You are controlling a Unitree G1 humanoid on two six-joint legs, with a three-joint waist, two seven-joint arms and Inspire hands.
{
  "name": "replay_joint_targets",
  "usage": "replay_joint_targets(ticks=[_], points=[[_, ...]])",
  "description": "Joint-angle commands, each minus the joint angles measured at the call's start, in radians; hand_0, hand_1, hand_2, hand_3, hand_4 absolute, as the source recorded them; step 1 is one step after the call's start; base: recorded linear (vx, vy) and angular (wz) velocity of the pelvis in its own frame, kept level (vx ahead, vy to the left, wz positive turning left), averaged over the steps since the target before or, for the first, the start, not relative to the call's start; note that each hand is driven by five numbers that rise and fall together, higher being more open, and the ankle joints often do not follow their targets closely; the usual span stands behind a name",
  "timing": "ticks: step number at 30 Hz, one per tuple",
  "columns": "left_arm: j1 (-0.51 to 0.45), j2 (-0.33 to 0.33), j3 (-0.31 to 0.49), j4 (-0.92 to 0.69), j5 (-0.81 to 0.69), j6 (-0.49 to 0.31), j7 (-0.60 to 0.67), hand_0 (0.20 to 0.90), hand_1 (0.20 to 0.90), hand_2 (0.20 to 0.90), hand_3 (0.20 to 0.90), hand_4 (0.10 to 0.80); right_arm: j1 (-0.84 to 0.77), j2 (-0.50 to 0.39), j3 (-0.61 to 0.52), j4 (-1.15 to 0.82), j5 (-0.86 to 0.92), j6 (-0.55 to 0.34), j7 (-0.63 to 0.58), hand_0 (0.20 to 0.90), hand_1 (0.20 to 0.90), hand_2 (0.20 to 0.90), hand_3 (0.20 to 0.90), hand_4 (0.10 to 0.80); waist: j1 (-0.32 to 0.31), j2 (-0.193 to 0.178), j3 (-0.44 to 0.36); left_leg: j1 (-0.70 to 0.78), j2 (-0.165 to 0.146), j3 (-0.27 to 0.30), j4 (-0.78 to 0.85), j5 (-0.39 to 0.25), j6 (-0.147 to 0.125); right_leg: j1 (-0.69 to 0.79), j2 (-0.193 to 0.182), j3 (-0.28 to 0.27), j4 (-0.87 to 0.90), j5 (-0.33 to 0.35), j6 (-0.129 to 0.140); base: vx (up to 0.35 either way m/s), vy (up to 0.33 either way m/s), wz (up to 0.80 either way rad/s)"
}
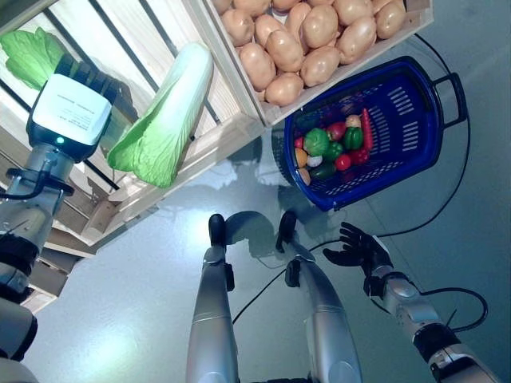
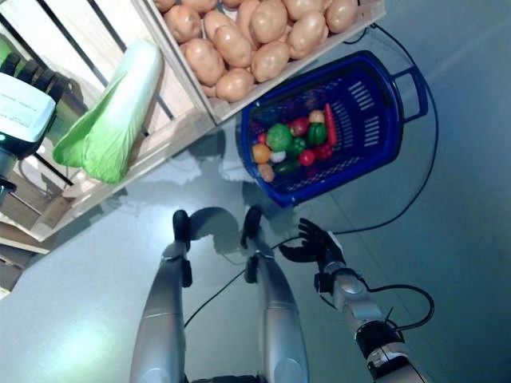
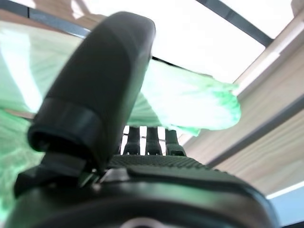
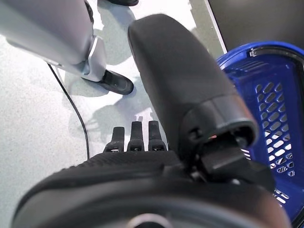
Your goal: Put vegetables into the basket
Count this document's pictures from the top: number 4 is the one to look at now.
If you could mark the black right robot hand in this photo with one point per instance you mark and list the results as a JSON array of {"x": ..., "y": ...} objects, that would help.
[{"x": 180, "y": 83}]

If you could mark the blue plastic shopping basket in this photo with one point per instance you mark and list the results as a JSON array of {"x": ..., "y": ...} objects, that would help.
[{"x": 240, "y": 76}]

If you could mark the black robot right foot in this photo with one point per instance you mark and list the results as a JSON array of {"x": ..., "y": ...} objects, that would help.
[{"x": 116, "y": 83}]

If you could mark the black robot foot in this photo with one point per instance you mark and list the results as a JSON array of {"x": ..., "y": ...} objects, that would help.
[
  {"x": 116, "y": 83},
  {"x": 123, "y": 2}
]

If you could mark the black robot left foot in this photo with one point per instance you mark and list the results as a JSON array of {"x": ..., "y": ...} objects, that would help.
[{"x": 123, "y": 2}]

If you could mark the silver robot right leg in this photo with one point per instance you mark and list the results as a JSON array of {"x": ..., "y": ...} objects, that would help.
[{"x": 47, "y": 31}]

